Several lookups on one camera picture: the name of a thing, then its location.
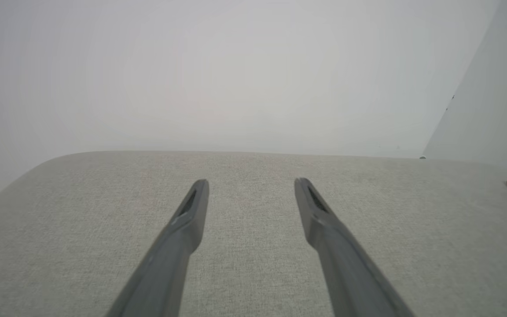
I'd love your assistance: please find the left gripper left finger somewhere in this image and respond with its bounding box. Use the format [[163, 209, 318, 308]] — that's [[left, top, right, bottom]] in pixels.
[[106, 178, 210, 317]]

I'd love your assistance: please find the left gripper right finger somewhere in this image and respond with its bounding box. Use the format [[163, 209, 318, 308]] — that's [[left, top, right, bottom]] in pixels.
[[294, 177, 415, 317]]

